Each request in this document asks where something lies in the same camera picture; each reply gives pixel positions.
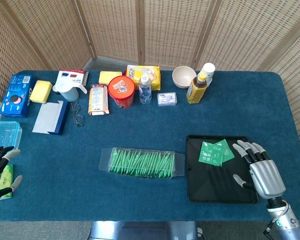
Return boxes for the yellow tea drink bottle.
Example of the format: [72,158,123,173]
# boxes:
[186,71,208,105]

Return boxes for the wicker folding screen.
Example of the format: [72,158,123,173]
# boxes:
[0,0,300,136]

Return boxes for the blue carpet table cover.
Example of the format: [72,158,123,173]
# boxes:
[0,69,300,222]

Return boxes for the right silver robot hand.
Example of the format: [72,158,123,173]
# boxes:
[231,139,286,200]

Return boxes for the red instant noodle cup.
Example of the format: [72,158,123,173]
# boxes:
[107,75,136,109]

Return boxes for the white red 3D-glasses box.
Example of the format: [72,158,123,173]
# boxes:
[55,69,90,87]

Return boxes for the yellow snack bag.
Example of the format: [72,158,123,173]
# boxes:
[124,64,162,91]

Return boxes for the silver-blue robot base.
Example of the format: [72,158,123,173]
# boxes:
[89,221,198,240]

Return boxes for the clear water bottle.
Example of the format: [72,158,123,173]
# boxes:
[138,74,153,105]

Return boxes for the yellow sponge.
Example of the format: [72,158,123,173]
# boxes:
[29,79,53,104]
[98,71,123,86]

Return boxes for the navy box white lid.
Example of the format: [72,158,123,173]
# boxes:
[31,100,70,136]

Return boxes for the clear blue food container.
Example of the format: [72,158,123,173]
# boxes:
[0,121,23,154]

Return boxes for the green tea sachets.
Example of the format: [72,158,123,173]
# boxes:
[198,140,226,167]

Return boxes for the green tissue pack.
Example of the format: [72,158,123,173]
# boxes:
[0,163,15,202]

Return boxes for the black plastic tray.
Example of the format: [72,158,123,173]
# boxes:
[185,134,259,205]

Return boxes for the white kettle jug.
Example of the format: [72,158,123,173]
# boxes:
[52,81,88,103]

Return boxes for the beige bowl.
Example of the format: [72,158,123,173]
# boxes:
[171,65,197,89]

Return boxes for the orange white biscuit package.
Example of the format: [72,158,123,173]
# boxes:
[87,83,110,117]

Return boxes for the row of green tea bags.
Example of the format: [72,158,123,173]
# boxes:
[109,147,176,179]

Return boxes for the blue Oreo box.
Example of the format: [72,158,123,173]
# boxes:
[0,74,37,118]

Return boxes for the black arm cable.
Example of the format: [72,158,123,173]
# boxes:
[263,202,290,235]

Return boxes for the clear box of green packets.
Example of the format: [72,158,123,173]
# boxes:
[99,147,185,180]

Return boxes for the small clear purple box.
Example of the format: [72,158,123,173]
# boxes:
[156,91,178,108]

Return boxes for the thin-frame eyeglasses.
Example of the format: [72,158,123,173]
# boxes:
[69,101,85,128]

